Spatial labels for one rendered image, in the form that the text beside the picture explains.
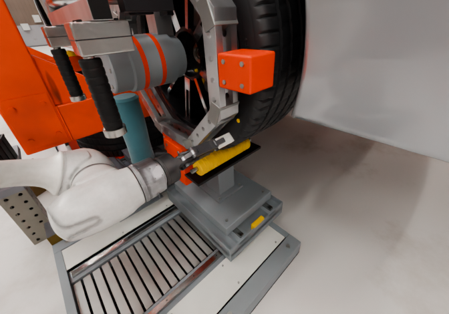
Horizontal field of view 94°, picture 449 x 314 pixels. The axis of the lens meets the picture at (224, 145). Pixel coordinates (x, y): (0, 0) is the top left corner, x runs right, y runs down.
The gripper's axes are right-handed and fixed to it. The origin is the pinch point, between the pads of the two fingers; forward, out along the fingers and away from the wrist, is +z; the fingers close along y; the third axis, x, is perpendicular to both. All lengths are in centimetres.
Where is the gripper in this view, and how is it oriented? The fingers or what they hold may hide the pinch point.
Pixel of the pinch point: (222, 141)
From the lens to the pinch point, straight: 61.1
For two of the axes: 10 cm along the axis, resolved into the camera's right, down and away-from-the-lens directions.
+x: -5.2, -8.5, 0.9
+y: 4.4, -3.6, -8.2
